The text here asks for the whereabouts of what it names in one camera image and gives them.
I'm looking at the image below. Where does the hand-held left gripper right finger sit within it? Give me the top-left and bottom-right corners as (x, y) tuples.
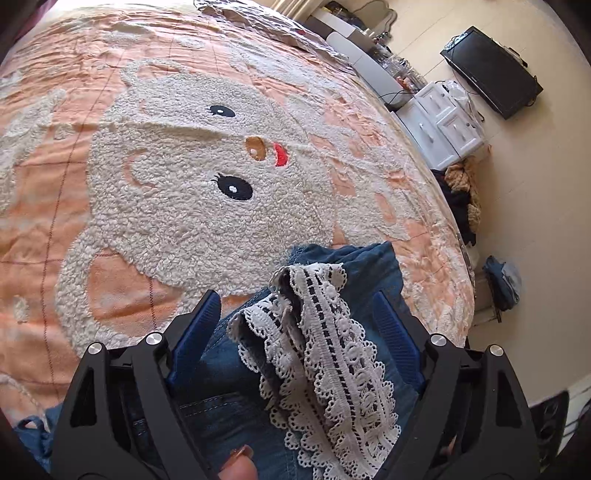
(373, 290), (540, 480)

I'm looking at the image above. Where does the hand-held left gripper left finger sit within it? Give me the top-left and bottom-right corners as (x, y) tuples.
(50, 290), (222, 480)

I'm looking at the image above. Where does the blue denim pants lace trim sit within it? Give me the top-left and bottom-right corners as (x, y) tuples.
(13, 242), (426, 480)

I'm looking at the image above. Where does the person's left hand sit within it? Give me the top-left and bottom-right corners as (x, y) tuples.
(216, 444), (259, 480)

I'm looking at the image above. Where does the small wooden stool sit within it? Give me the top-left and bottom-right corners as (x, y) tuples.
(470, 270), (505, 325)

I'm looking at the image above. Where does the folded blue jeans heap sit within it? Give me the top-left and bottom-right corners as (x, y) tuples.
(482, 255), (523, 311)

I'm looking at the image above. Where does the dark and tan clothes pile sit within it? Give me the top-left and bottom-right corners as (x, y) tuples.
(431, 157), (484, 246)

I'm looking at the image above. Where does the orange bear bedspread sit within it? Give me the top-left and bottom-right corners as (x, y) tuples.
(0, 0), (476, 416)

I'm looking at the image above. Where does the white drawer cabinet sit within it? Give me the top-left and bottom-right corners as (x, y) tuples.
(397, 80), (491, 170)

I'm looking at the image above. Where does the clear jars group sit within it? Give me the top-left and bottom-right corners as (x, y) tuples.
(373, 44), (426, 90)

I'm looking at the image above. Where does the black flat television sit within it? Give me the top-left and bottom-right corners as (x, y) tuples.
(440, 26), (544, 120)

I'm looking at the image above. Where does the long white low cabinet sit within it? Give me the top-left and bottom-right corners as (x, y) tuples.
(308, 0), (416, 112)

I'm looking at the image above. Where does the grey quilted blanket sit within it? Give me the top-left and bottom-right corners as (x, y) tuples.
(194, 0), (354, 63)

